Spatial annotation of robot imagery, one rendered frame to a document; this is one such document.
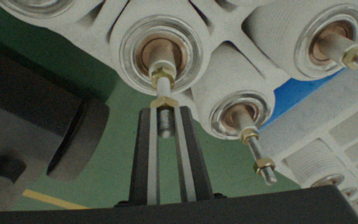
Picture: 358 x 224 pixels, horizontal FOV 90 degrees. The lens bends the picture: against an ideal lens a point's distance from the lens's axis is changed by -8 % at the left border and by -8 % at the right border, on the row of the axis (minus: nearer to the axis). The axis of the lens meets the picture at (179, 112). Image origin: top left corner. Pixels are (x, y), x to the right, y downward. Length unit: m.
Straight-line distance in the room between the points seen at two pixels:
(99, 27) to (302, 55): 0.22
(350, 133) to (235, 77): 0.42
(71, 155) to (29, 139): 0.08
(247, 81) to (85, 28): 0.20
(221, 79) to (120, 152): 0.51
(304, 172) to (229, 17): 0.35
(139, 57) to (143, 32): 0.02
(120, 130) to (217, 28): 0.43
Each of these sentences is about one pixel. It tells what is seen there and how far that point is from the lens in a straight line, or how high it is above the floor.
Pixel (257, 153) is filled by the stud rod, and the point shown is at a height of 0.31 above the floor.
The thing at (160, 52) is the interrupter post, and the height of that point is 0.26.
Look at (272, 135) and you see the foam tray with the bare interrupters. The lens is 0.51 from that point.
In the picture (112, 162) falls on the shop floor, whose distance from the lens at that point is 0.72.
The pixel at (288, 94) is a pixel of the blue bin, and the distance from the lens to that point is 0.50.
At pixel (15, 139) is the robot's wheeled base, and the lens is 0.39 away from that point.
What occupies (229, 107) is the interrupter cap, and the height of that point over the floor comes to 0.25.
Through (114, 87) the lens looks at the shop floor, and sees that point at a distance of 0.51.
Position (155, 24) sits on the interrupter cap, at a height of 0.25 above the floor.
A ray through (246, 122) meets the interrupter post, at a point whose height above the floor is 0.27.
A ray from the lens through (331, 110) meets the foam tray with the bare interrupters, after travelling 0.48.
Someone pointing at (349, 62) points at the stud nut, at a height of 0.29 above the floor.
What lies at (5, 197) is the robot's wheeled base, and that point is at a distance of 0.67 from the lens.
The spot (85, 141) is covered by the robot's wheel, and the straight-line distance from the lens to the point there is 0.40.
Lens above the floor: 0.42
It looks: 50 degrees down
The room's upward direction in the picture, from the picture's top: 172 degrees clockwise
